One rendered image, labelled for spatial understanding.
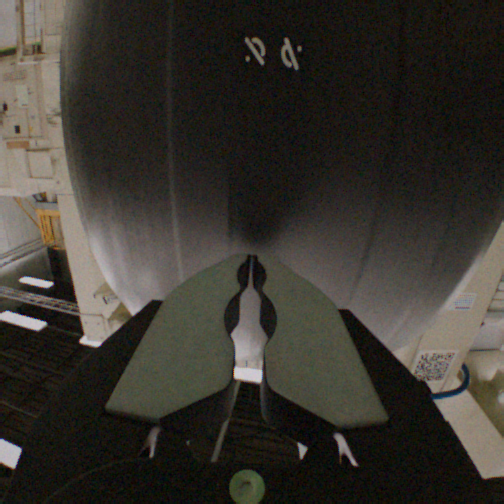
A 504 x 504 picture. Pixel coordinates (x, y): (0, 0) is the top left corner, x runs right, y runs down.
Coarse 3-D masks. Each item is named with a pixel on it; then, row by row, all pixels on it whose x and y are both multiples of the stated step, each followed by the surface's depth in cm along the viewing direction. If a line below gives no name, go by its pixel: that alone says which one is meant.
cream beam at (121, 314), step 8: (120, 304) 79; (120, 312) 75; (128, 312) 75; (112, 320) 72; (120, 320) 72; (112, 328) 73; (240, 360) 77; (248, 360) 77; (240, 368) 78; (248, 368) 78; (256, 368) 78
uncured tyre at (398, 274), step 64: (128, 0) 10; (192, 0) 10; (256, 0) 10; (320, 0) 10; (384, 0) 10; (448, 0) 10; (64, 64) 13; (128, 64) 11; (192, 64) 11; (320, 64) 11; (384, 64) 11; (448, 64) 11; (64, 128) 15; (128, 128) 12; (192, 128) 12; (256, 128) 12; (320, 128) 12; (384, 128) 12; (448, 128) 12; (128, 192) 13; (192, 192) 13; (256, 192) 13; (320, 192) 13; (384, 192) 13; (448, 192) 13; (128, 256) 15; (192, 256) 15; (320, 256) 15; (384, 256) 15; (448, 256) 15; (256, 320) 18; (384, 320) 18
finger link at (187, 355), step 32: (192, 288) 10; (224, 288) 10; (160, 320) 8; (192, 320) 8; (224, 320) 8; (160, 352) 7; (192, 352) 7; (224, 352) 7; (128, 384) 6; (160, 384) 6; (192, 384) 6; (224, 384) 6; (128, 416) 6; (160, 416) 6; (192, 416) 6; (224, 416) 7
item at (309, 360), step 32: (256, 256) 12; (256, 288) 12; (288, 288) 10; (288, 320) 8; (320, 320) 9; (288, 352) 7; (320, 352) 7; (352, 352) 7; (288, 384) 7; (320, 384) 7; (352, 384) 7; (288, 416) 6; (320, 416) 6; (352, 416) 6; (384, 416) 6
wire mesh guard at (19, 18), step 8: (16, 0) 54; (32, 0) 55; (16, 8) 55; (56, 8) 56; (64, 8) 56; (16, 16) 55; (24, 16) 57; (16, 24) 56; (24, 24) 57; (32, 24) 57; (16, 32) 57; (24, 32) 58; (56, 32) 58; (16, 40) 58; (24, 40) 59; (56, 40) 59; (56, 48) 60; (24, 56) 59; (32, 56) 59; (40, 56) 60; (48, 56) 60; (56, 56) 60; (24, 64) 61
